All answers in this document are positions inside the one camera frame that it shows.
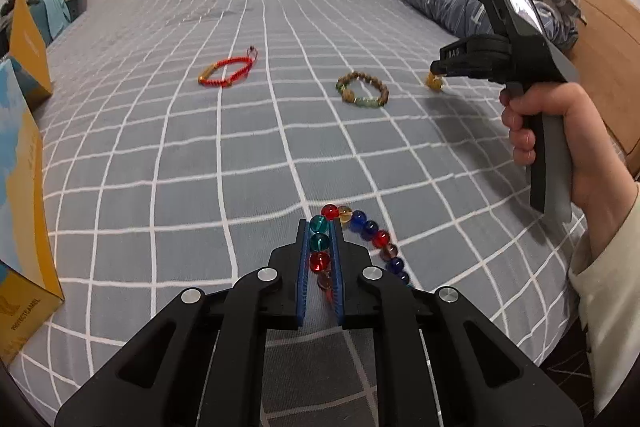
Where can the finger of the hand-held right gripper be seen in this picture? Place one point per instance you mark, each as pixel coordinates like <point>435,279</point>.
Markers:
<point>437,68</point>

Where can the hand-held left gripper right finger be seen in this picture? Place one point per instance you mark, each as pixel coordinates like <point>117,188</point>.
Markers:
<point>339,277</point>

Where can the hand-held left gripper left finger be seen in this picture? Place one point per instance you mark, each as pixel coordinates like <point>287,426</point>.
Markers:
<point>302,277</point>

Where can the yellow amber pendant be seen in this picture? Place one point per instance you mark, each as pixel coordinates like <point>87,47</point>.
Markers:
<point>434,83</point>

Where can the blue yellow cardboard box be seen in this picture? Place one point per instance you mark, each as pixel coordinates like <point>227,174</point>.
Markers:
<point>25,207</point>

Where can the person's right forearm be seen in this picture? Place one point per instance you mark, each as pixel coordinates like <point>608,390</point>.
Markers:
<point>610,307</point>

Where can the person's right hand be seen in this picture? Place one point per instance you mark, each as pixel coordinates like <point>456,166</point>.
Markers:
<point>585,142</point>

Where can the wooden headboard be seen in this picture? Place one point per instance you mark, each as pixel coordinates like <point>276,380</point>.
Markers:
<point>615,57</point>

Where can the teal suitcase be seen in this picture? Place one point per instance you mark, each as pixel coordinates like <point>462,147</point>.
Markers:
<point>55,12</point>

